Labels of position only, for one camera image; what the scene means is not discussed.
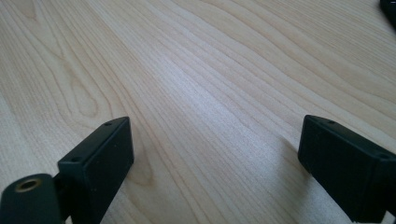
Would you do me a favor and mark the black glove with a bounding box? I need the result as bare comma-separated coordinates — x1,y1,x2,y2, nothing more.
379,0,396,31

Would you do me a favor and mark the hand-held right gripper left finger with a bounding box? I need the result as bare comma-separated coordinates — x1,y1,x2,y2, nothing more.
57,116,135,224

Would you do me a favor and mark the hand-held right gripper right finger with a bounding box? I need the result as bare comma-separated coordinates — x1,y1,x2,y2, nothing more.
297,114,396,224

